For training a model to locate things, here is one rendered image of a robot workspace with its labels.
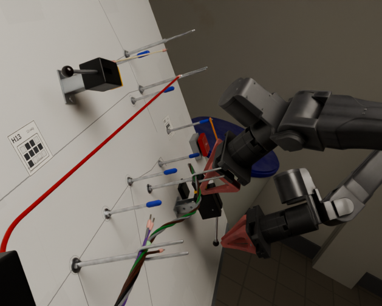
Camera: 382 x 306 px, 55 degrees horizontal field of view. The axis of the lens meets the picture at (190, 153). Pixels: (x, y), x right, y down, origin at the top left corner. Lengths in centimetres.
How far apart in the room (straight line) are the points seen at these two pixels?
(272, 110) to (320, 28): 185
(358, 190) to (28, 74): 62
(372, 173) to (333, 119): 33
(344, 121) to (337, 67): 193
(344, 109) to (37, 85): 39
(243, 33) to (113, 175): 197
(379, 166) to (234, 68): 175
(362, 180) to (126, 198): 48
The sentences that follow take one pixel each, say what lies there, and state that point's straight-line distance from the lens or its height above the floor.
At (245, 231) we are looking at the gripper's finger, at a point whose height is 108.
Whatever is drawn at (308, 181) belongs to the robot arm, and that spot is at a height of 121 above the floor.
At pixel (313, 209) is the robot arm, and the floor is 118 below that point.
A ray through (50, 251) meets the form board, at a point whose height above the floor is 118.
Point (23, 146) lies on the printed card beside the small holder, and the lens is 44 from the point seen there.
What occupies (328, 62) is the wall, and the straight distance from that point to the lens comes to 243.
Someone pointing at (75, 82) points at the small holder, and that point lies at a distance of 51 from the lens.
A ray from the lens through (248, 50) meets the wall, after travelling 245.
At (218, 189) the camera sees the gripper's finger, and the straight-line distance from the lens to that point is 67.
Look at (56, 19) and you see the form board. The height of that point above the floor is 135.
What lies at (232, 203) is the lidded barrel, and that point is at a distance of 205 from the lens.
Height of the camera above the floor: 150
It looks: 26 degrees down
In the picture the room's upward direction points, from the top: 25 degrees clockwise
